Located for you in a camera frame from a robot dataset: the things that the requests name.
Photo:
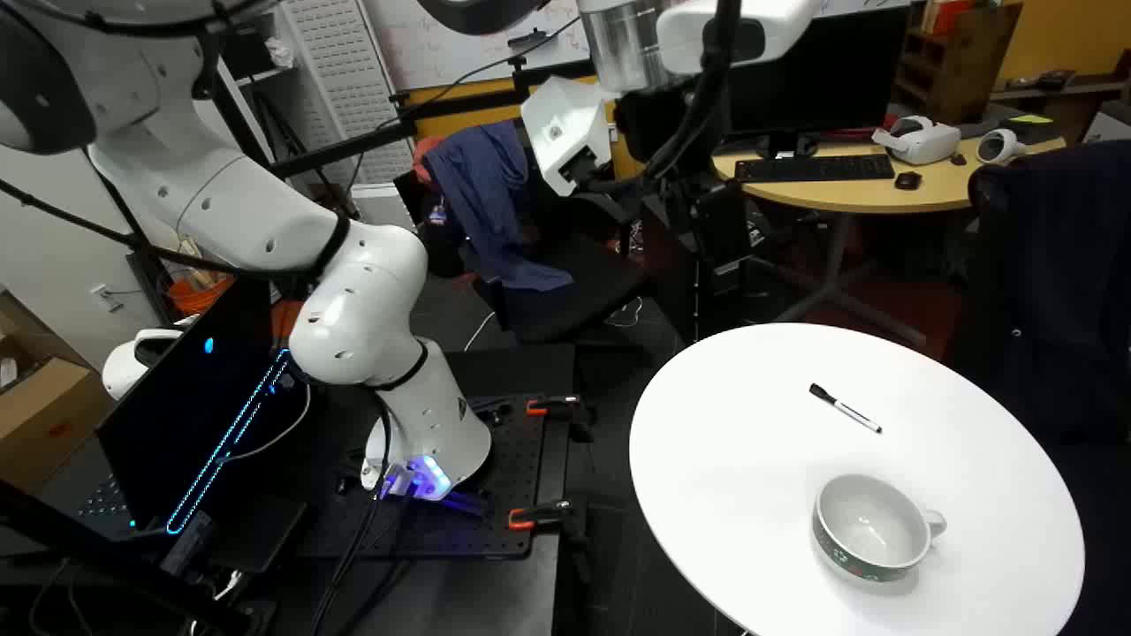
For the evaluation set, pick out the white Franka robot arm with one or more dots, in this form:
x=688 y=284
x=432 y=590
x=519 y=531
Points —
x=354 y=305

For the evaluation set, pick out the white VR headset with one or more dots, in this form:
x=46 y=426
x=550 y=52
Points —
x=921 y=141

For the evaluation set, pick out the orange bin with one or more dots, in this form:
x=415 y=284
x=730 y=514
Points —
x=200 y=291

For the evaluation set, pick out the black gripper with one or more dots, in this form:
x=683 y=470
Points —
x=650 y=130

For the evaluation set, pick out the black computer monitor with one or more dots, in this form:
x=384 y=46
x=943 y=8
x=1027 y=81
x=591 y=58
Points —
x=824 y=81

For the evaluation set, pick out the black and white pen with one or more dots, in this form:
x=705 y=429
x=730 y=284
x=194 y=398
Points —
x=842 y=408

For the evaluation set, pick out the brown cardboard box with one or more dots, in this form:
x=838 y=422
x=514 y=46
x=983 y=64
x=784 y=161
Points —
x=46 y=411

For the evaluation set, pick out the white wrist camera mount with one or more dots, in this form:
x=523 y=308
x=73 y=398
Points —
x=567 y=119

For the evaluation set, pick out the yellow round desk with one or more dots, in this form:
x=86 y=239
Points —
x=849 y=196

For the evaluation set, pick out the black laptop with blue light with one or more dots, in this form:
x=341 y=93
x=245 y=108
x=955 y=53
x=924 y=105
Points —
x=177 y=411

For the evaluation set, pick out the blue jacket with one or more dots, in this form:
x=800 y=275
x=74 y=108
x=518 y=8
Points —
x=494 y=200

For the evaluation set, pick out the black computer mouse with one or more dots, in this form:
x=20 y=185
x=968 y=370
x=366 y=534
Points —
x=907 y=180

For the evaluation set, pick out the dark chair with black jacket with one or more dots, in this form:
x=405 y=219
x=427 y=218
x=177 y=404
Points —
x=1060 y=295

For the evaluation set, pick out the black office chair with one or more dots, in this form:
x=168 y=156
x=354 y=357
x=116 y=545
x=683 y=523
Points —
x=576 y=295

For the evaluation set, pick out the white round device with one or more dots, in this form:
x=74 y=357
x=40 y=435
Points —
x=136 y=357

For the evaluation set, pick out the white wall outlet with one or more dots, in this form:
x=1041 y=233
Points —
x=107 y=295

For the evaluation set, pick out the black keyboard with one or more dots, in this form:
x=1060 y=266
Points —
x=813 y=169

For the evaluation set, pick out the white VR controller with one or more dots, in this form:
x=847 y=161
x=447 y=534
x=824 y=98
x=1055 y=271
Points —
x=996 y=147

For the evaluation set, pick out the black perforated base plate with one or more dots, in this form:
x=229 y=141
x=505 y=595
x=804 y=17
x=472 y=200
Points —
x=518 y=470

